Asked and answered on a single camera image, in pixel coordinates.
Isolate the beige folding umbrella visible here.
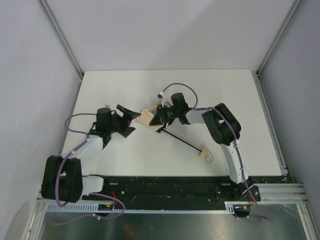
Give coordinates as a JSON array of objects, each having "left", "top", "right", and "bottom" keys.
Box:
[{"left": 137, "top": 101, "right": 214, "bottom": 164}]

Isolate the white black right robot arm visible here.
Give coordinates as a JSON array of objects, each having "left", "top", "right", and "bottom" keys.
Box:
[{"left": 149, "top": 92, "right": 250, "bottom": 189}]

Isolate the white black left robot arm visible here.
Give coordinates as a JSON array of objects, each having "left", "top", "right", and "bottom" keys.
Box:
[{"left": 40, "top": 105, "right": 141, "bottom": 207}]

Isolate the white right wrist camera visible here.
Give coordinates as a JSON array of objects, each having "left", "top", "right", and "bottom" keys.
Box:
[{"left": 157, "top": 91, "right": 166, "bottom": 101}]

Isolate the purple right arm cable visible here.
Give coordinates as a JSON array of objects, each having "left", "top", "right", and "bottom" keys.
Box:
[{"left": 159, "top": 82, "right": 273, "bottom": 221}]

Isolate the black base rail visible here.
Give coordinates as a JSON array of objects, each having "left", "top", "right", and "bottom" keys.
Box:
[{"left": 82, "top": 176, "right": 291, "bottom": 211}]

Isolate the aluminium right side rail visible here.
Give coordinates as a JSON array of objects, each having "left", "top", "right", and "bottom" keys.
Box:
[{"left": 251, "top": 71, "right": 290, "bottom": 176}]

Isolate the grey slotted cable duct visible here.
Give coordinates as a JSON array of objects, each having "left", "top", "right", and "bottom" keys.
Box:
[{"left": 46, "top": 201, "right": 236, "bottom": 215}]

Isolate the aluminium left corner post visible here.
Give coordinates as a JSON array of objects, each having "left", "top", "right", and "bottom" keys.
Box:
[{"left": 37, "top": 0, "right": 84, "bottom": 80}]

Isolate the aluminium front cross rail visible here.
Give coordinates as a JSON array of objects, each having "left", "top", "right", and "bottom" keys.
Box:
[{"left": 36, "top": 182, "right": 308, "bottom": 204}]

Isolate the aluminium corner frame post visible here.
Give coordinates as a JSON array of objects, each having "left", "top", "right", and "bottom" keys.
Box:
[{"left": 256, "top": 0, "right": 306, "bottom": 77}]

